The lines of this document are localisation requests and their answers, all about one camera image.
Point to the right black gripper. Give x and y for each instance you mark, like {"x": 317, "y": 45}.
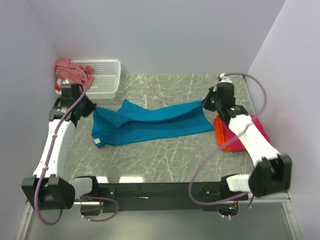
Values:
{"x": 206, "y": 101}

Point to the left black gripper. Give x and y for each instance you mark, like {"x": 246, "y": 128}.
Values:
{"x": 91, "y": 106}

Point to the blue t shirt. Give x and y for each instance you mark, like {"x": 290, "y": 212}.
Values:
{"x": 133, "y": 124}

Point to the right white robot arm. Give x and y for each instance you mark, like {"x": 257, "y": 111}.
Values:
{"x": 272, "y": 170}

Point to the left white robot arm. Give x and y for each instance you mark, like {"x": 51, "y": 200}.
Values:
{"x": 47, "y": 189}

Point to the salmon crumpled t shirt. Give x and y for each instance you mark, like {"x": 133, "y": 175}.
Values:
{"x": 66, "y": 69}

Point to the white plastic basket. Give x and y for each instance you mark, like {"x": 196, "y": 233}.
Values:
{"x": 106, "y": 78}

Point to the orange folded t shirt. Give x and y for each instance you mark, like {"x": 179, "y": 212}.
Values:
{"x": 221, "y": 132}

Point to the black base beam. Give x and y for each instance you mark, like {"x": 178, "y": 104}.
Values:
{"x": 159, "y": 196}

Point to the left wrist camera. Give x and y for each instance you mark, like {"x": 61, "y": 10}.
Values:
{"x": 59, "y": 83}

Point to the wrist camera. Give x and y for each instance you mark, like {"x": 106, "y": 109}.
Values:
{"x": 223, "y": 78}
{"x": 59, "y": 83}

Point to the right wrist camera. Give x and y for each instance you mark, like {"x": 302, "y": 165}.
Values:
{"x": 223, "y": 78}

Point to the aluminium rail frame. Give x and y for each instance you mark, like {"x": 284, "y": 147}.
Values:
{"x": 281, "y": 197}

